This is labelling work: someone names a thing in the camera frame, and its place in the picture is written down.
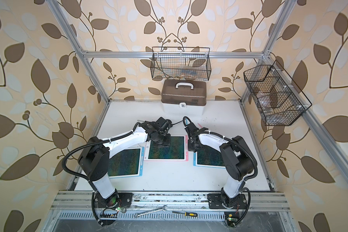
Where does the right black corrugated cable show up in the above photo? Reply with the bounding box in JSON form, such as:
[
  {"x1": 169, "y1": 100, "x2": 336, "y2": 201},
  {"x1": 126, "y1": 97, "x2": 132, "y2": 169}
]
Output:
[{"x1": 182, "y1": 115, "x2": 259, "y2": 227}]

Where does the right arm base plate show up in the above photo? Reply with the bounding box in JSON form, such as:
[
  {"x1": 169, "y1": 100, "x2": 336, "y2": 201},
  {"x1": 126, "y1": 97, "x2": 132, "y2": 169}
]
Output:
[{"x1": 207, "y1": 193, "x2": 247, "y2": 210}]

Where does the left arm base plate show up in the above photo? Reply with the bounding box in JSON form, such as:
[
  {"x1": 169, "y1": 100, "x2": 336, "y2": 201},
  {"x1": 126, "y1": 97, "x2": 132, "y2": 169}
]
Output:
[{"x1": 92, "y1": 192, "x2": 133, "y2": 208}]

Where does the aluminium front rail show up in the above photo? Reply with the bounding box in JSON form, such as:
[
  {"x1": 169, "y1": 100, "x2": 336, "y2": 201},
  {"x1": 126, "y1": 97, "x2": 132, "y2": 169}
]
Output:
[{"x1": 51, "y1": 191, "x2": 291, "y2": 212}]

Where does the right wire basket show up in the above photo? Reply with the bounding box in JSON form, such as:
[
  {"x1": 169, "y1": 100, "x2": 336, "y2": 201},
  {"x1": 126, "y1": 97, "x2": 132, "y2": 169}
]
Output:
[{"x1": 243, "y1": 61, "x2": 312, "y2": 126}]

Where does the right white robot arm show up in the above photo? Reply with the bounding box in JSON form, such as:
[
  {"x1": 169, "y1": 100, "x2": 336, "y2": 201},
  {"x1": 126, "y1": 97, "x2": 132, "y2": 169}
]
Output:
[{"x1": 183, "y1": 117, "x2": 258, "y2": 208}]

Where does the back wire basket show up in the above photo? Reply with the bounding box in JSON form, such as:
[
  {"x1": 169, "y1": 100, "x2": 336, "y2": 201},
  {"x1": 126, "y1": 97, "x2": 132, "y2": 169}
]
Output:
[{"x1": 150, "y1": 46, "x2": 212, "y2": 81}]

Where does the right blue writing tablet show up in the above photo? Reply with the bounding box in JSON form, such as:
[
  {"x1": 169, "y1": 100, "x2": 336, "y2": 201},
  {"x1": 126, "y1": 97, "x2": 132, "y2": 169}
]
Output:
[{"x1": 193, "y1": 146, "x2": 225, "y2": 169}]

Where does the blue writing tablet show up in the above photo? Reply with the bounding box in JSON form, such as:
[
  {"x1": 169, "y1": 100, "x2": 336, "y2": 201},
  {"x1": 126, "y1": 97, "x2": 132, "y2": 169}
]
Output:
[
  {"x1": 107, "y1": 147, "x2": 145, "y2": 178},
  {"x1": 193, "y1": 146, "x2": 225, "y2": 169}
]

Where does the silver wrench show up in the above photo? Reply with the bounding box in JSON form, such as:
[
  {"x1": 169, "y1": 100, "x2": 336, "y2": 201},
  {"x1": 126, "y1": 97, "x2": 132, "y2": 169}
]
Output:
[{"x1": 134, "y1": 205, "x2": 167, "y2": 218}]

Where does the yellow black screwdriver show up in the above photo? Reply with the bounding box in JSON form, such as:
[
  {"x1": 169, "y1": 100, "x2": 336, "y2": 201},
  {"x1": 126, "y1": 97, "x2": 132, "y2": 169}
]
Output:
[{"x1": 172, "y1": 211, "x2": 198, "y2": 218}]

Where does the wire basket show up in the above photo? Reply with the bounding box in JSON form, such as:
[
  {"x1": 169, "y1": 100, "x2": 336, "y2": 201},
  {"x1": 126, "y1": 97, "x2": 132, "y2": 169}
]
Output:
[
  {"x1": 150, "y1": 46, "x2": 212, "y2": 81},
  {"x1": 243, "y1": 61, "x2": 312, "y2": 126}
]

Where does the left blue writing tablet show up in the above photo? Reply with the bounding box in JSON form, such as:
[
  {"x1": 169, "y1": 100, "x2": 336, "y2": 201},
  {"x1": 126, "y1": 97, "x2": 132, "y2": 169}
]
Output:
[{"x1": 107, "y1": 147, "x2": 145, "y2": 178}]

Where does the brown white toolbox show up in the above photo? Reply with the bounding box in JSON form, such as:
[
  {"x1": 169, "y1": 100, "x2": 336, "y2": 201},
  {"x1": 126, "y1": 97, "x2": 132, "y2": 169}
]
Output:
[{"x1": 161, "y1": 79, "x2": 207, "y2": 116}]

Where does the pink writing tablet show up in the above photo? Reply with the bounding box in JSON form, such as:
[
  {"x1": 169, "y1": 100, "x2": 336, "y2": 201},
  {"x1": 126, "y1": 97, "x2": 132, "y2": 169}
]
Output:
[{"x1": 144, "y1": 135, "x2": 189, "y2": 161}]

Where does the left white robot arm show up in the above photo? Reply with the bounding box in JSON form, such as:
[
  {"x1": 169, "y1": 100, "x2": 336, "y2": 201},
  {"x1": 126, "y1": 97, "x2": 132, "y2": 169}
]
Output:
[{"x1": 78, "y1": 117, "x2": 173, "y2": 201}]

